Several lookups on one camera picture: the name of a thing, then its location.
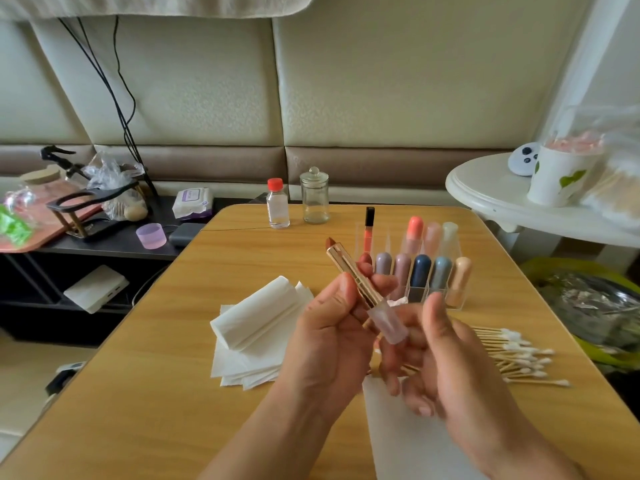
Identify person's left hand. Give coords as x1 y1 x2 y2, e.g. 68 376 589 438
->
275 257 401 421

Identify person's right hand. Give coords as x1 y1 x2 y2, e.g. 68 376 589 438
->
378 291 561 476

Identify large white tissue sheet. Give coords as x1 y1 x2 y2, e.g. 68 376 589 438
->
362 375 491 480

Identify pile of cotton swabs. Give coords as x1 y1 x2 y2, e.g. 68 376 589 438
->
470 325 571 388

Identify stack of white tissues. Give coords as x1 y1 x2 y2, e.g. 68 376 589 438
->
210 275 315 391

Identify brown lipstick gold tube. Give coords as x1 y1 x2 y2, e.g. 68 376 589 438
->
325 237 409 346

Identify red lipstick beige tube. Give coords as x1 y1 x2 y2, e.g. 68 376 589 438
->
447 257 473 308

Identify red lipstick dusty pink tube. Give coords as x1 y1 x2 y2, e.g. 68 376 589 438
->
393 253 413 296

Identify red lipstick grey-blue tube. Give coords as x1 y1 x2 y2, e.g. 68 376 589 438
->
429 255 454 296

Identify clear acrylic lipstick organizer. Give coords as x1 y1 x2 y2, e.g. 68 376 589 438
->
363 205 473 308

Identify red lipstick navy tube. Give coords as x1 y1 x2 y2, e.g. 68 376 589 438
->
409 253 434 303

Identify person's right forearm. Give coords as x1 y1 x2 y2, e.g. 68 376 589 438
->
500 439 591 480

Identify person's left forearm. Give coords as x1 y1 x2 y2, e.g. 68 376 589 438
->
200 395 331 480

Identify yellow-green bin with bag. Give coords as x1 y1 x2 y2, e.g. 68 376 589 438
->
520 257 640 371

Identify glass jar with lid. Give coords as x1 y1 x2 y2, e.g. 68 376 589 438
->
300 167 331 225

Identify clear bottle red cap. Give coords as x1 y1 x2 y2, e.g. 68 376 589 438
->
266 177 292 230

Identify dark grey flat box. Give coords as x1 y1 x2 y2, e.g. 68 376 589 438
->
168 223 206 246

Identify white round side table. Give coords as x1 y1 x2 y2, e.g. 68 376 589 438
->
445 153 640 249

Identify wet wipes pack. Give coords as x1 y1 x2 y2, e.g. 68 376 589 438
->
172 187 215 220

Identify small purple plastic cup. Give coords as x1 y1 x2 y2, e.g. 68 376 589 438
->
136 223 168 250

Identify white mug green leaf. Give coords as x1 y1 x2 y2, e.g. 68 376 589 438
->
527 135 606 208

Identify white panda figure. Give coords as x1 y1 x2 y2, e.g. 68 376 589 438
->
507 143 543 178

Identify white power bank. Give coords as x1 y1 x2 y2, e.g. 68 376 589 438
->
63 265 130 315

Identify black low shelf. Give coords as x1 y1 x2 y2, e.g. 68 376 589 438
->
0 195 266 346

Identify crumpled clear plastic bag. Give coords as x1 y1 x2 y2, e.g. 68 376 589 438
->
85 149 151 223

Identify beige padded backrest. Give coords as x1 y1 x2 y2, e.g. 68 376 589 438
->
0 5 601 201

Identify pink tray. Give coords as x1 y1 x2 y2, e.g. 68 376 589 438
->
0 179 101 254

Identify black clip tool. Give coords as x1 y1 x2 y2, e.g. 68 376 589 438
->
40 145 86 181

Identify jar with wooden lid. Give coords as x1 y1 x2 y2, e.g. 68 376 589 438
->
18 165 66 211

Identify green plastic wrapper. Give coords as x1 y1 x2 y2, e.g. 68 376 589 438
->
0 207 33 248

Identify black cables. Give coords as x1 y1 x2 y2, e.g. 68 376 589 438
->
60 17 146 171

